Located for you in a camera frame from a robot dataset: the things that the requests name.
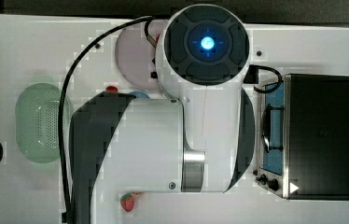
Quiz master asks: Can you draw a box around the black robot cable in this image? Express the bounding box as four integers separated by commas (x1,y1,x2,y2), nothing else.
57,15,155,224

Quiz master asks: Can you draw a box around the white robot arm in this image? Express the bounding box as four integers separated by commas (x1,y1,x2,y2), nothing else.
69,4,256,224

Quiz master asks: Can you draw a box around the green perforated colander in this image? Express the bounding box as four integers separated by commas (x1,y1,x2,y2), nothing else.
15,83,61,163

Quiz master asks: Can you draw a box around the lilac round plate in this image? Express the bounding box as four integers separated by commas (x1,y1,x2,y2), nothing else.
115,22,160,91

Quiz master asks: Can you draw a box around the large red strawberry toy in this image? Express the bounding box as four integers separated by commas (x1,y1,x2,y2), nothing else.
120,192,143,212

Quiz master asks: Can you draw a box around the blue bowl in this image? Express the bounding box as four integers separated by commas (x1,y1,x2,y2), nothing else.
129,91,150,99

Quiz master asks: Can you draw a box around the small red strawberry toy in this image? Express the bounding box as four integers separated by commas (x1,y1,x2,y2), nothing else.
105,86,119,93

